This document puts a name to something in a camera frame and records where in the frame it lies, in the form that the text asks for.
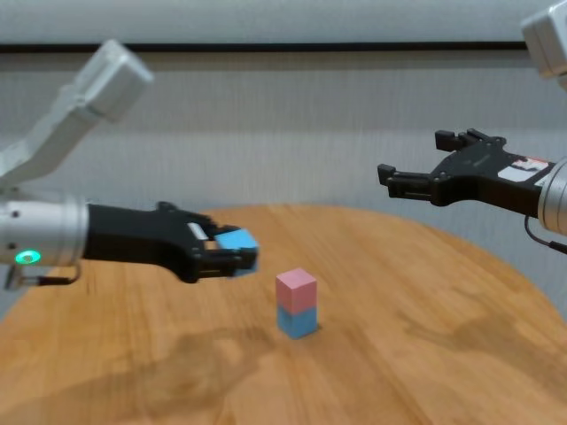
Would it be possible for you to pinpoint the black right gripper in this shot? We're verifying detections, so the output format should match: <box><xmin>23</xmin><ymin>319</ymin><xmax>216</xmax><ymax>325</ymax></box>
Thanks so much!
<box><xmin>377</xmin><ymin>127</ymin><xmax>557</xmax><ymax>219</ymax></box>

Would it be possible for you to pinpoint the blue cube block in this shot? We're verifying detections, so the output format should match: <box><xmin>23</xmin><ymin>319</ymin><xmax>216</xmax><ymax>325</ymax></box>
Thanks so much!
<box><xmin>215</xmin><ymin>228</ymin><xmax>261</xmax><ymax>280</ymax></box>
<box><xmin>277</xmin><ymin>305</ymin><xmax>319</xmax><ymax>341</ymax></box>

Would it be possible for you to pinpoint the pink cube block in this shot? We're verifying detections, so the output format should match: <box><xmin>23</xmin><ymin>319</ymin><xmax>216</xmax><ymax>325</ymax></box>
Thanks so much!
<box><xmin>276</xmin><ymin>267</ymin><xmax>318</xmax><ymax>315</ymax></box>

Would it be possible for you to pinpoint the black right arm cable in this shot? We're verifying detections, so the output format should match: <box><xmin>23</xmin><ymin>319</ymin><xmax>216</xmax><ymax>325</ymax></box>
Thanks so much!
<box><xmin>524</xmin><ymin>213</ymin><xmax>567</xmax><ymax>257</ymax></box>

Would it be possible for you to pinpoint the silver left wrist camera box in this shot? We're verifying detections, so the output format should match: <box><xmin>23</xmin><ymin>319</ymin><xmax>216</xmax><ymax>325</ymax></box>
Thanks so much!
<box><xmin>0</xmin><ymin>38</ymin><xmax>155</xmax><ymax>192</ymax></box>

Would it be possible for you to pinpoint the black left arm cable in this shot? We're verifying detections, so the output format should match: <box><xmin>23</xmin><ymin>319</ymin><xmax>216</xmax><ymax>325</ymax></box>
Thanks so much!
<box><xmin>3</xmin><ymin>263</ymin><xmax>83</xmax><ymax>292</ymax></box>

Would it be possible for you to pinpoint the black wall rail strip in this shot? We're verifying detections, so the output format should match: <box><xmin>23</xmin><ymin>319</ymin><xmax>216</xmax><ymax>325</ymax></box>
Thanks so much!
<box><xmin>0</xmin><ymin>41</ymin><xmax>540</xmax><ymax>57</ymax></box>

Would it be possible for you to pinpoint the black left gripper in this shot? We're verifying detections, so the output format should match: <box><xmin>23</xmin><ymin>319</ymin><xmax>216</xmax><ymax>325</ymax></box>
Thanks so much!
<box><xmin>83</xmin><ymin>201</ymin><xmax>260</xmax><ymax>284</ymax></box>

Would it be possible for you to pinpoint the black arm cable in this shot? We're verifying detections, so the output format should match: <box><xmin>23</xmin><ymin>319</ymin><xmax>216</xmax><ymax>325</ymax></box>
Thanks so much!
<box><xmin>524</xmin><ymin>213</ymin><xmax>567</xmax><ymax>257</ymax></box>
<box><xmin>3</xmin><ymin>263</ymin><xmax>83</xmax><ymax>292</ymax></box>

